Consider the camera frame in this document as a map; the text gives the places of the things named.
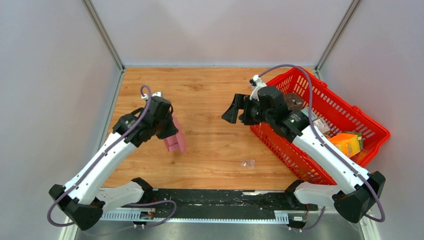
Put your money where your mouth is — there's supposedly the pink paper box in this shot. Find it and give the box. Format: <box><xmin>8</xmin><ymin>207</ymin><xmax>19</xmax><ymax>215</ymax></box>
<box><xmin>163</xmin><ymin>114</ymin><xmax>188</xmax><ymax>154</ymax></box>

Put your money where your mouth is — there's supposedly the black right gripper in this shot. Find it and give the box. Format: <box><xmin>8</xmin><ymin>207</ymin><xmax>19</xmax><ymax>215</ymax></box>
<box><xmin>220</xmin><ymin>94</ymin><xmax>273</xmax><ymax>126</ymax></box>

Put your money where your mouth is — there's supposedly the small clear plastic bag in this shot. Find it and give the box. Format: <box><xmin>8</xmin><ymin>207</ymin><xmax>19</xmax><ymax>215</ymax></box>
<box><xmin>240</xmin><ymin>159</ymin><xmax>256</xmax><ymax>169</ymax></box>

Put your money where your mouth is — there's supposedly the pink white small box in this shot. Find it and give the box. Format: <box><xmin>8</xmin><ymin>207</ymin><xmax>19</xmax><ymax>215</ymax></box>
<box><xmin>313</xmin><ymin>117</ymin><xmax>331</xmax><ymax>135</ymax></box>

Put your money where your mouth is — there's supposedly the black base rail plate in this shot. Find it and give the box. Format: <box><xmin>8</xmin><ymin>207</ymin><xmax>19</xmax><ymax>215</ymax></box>
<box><xmin>119</xmin><ymin>188</ymin><xmax>319</xmax><ymax>221</ymax></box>

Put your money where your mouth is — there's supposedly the red plastic basket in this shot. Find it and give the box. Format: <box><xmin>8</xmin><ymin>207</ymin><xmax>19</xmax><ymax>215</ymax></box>
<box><xmin>250</xmin><ymin>68</ymin><xmax>390</xmax><ymax>185</ymax></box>

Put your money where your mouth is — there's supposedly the orange yellow sponge pack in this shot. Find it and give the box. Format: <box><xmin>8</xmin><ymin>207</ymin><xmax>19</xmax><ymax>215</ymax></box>
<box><xmin>329</xmin><ymin>131</ymin><xmax>364</xmax><ymax>158</ymax></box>

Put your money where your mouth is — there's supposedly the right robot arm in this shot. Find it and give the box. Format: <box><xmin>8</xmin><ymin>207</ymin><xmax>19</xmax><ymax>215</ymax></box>
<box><xmin>221</xmin><ymin>86</ymin><xmax>386</xmax><ymax>223</ymax></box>

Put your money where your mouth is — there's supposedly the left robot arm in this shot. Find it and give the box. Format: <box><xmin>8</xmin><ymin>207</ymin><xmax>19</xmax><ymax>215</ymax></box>
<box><xmin>48</xmin><ymin>95</ymin><xmax>178</xmax><ymax>231</ymax></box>

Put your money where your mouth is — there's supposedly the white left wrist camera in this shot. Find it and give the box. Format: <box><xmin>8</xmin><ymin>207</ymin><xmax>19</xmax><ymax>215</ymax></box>
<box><xmin>141</xmin><ymin>91</ymin><xmax>163</xmax><ymax>101</ymax></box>

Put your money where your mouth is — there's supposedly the brown round cookie pack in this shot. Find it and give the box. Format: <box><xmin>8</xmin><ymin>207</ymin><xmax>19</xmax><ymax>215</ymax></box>
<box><xmin>283</xmin><ymin>93</ymin><xmax>305</xmax><ymax>111</ymax></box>

